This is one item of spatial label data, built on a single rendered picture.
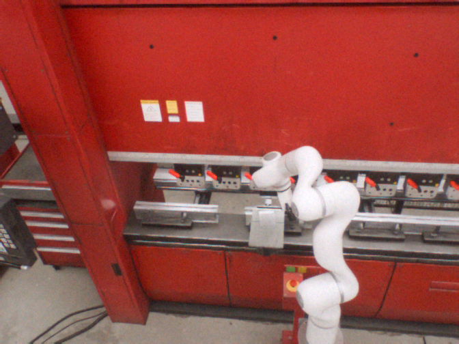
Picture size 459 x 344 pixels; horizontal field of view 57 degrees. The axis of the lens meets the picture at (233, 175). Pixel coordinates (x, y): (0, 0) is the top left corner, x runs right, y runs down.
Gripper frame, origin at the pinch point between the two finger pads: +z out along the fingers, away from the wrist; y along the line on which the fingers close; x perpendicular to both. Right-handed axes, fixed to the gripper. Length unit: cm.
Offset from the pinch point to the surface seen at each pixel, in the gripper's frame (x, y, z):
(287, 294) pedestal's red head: -18, 2, 52
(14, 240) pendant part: -107, 33, -43
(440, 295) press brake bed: 60, -26, 107
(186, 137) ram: -42, -28, -38
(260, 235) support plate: -24.4, -16.7, 23.7
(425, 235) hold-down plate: 58, -30, 60
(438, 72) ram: 72, -21, -37
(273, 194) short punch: -14.0, -34.7, 12.8
